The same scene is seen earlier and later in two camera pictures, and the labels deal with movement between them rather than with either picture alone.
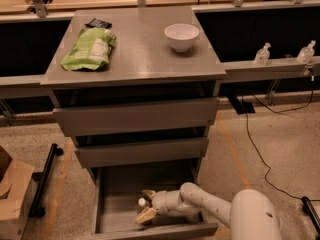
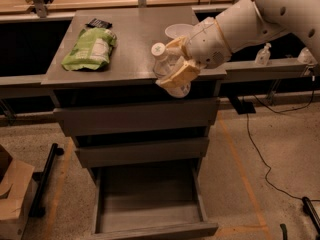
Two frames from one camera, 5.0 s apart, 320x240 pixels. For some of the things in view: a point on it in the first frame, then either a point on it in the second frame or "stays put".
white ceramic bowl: (181, 36) stays put
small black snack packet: (97, 23) stays put
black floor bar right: (312, 213) stays put
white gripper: (161, 201) to (207, 44)
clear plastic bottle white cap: (141, 202) to (163, 64)
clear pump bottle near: (263, 55) stays put
